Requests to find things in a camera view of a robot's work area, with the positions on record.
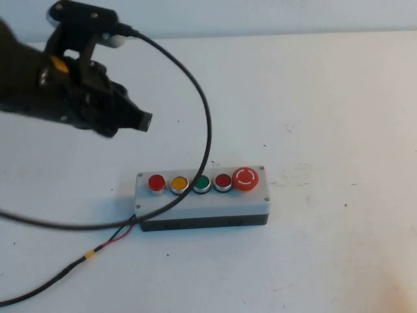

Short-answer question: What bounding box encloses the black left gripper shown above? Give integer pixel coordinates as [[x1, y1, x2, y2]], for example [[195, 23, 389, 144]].
[[38, 55, 154, 139]]

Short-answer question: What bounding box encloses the bright red push button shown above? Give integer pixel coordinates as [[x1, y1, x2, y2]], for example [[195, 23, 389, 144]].
[[148, 174, 167, 196]]

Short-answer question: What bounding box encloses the yellow push button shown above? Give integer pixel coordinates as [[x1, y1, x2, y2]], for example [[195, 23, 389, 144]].
[[170, 175, 190, 196]]

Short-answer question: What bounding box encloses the green push button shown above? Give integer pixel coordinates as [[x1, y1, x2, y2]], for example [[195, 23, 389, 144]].
[[191, 174, 212, 195]]

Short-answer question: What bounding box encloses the dark red push button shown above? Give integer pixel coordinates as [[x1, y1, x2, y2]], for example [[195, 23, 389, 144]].
[[213, 173, 233, 194]]

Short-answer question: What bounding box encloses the grey button box black base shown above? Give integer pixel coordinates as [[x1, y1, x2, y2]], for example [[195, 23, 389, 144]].
[[134, 165, 270, 232]]

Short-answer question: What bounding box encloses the red emergency stop mushroom button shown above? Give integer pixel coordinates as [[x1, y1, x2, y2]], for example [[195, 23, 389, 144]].
[[232, 166, 260, 193]]

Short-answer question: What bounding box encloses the black camera cable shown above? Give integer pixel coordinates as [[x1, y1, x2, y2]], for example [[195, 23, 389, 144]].
[[0, 22, 212, 231]]

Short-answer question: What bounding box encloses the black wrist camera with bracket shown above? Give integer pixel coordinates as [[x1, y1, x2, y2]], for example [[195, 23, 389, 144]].
[[46, 0, 128, 84]]

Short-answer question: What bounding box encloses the black red wire yellow tape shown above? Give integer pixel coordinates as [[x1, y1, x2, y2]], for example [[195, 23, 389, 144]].
[[0, 213, 137, 309]]

